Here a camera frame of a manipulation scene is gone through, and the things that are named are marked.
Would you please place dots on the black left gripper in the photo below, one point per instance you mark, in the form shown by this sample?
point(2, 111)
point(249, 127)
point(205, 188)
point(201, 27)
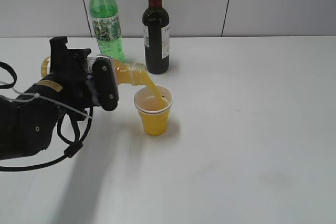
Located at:
point(66, 89)

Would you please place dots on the dark red wine bottle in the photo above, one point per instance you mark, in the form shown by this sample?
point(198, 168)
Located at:
point(156, 26)

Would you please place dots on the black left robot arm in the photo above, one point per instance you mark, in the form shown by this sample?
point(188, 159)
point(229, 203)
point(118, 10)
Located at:
point(28, 121)

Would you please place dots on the NFC orange juice bottle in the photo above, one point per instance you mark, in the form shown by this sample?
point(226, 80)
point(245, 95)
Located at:
point(133, 73)

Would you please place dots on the yellow paper cup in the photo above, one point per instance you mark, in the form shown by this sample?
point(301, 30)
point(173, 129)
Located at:
point(154, 117)

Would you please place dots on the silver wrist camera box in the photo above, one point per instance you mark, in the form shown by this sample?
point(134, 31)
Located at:
point(105, 82)

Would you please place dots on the green plastic soda bottle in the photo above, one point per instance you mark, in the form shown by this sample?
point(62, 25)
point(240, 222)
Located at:
point(106, 28)

